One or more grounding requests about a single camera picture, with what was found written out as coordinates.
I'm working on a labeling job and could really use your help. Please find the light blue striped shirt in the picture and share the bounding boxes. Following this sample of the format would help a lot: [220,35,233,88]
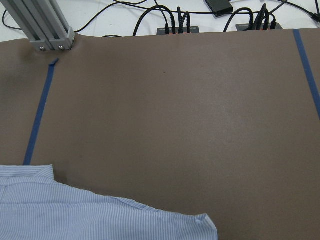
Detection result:
[0,165,218,240]

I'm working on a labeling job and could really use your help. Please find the small black pad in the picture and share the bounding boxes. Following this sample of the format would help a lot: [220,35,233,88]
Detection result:
[205,0,234,17]

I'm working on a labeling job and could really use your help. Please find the aluminium frame post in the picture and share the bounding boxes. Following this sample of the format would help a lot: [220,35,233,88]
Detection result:
[1,0,75,52]

